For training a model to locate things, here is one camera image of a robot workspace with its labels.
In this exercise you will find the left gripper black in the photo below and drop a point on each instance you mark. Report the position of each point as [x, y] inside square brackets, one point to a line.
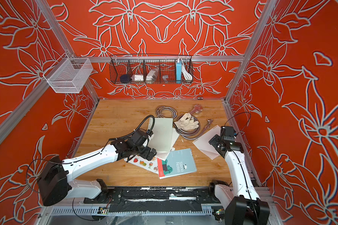
[146, 155]

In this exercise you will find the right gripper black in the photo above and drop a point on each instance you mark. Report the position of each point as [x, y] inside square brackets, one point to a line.
[215, 139]

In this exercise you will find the teal steno notes notebook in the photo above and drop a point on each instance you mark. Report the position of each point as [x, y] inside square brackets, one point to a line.
[178, 162]

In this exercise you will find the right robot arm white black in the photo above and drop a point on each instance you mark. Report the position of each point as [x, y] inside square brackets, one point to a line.
[241, 202]

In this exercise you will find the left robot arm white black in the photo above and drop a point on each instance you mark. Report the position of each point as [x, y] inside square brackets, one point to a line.
[58, 180]

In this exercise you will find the white sticker picture notebook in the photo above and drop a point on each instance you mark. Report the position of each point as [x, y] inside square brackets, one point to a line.
[149, 165]

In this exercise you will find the beige work glove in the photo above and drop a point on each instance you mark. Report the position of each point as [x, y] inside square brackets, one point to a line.
[187, 123]

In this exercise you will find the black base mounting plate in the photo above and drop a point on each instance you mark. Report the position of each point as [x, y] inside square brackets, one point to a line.
[155, 199]

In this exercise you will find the white small box in basket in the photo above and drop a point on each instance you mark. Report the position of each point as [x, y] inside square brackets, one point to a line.
[138, 78]

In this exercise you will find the dark round object in basket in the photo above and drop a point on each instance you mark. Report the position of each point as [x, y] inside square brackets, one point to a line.
[126, 78]

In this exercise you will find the clear plastic bag in basket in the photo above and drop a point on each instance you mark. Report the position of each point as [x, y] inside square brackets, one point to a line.
[152, 76]

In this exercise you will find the small metal clip in basket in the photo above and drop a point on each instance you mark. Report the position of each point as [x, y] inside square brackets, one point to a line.
[165, 78]

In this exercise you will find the light blue box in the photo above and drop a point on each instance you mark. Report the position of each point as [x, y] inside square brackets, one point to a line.
[178, 71]

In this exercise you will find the black wire wall basket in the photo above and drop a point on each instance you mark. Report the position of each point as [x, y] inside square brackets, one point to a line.
[142, 64]

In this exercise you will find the white wire basket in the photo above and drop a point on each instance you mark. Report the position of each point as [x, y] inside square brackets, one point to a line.
[69, 75]

